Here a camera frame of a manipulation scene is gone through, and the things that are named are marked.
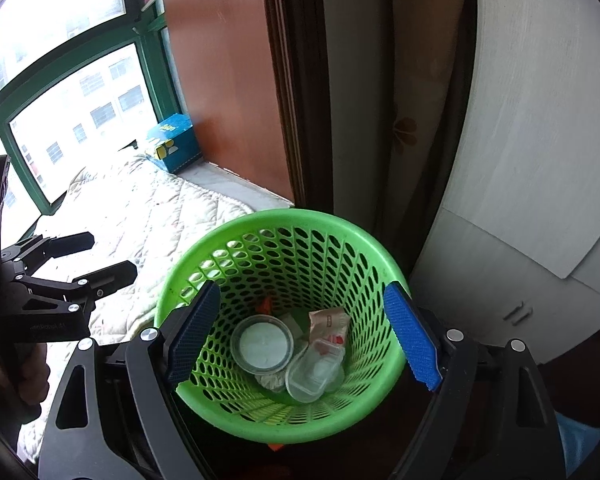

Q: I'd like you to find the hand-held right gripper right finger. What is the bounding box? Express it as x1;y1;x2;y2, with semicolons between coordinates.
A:
382;282;566;480

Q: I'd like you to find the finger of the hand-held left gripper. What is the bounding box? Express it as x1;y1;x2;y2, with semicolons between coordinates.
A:
7;260;138;315
0;231;96;275

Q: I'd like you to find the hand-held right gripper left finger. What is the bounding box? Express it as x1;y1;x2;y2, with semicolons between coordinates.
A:
40;280;222;480

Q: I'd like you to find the white round plastic lid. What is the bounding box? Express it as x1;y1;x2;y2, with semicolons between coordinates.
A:
231;315;295;375

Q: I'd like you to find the pink snack wrapper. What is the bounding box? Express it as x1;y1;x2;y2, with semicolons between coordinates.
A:
307;308;351;346

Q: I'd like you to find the clear jelly cup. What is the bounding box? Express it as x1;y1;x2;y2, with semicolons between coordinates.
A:
309;338;345;367

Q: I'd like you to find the white tissue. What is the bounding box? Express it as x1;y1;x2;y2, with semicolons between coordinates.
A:
257;370;292;395

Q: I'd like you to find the clear round plastic cup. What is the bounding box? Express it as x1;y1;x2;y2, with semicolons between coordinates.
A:
285;355;338;402

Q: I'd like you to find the green plastic mesh basket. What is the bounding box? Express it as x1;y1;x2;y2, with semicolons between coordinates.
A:
152;208;412;445

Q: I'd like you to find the person's left hand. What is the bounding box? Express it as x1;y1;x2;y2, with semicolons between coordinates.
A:
0;342;52;408

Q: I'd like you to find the white quilted blanket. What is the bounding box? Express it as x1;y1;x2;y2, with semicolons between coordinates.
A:
17;152;256;461

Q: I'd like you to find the blue yellow tissue box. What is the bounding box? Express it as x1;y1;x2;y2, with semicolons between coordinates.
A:
146;114;204;173

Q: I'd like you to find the blue cloth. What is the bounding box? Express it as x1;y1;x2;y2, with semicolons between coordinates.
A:
555;410;600;467

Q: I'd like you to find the white wooden cabinet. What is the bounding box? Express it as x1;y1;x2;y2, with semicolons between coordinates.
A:
407;0;600;366

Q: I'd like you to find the brown wooden cabinet panel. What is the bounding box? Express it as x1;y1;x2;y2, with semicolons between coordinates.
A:
158;0;296;208

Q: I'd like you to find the beige flowered curtain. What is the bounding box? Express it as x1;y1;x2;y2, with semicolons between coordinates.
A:
320;0;476;281

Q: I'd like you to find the metal cabinet handle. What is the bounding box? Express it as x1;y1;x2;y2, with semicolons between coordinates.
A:
502;301;532;325

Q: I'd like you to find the green window frame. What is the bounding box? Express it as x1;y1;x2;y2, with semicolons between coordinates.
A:
0;0;191;221

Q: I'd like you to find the dark brown door frame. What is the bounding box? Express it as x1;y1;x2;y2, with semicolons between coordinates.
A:
260;0;333;213

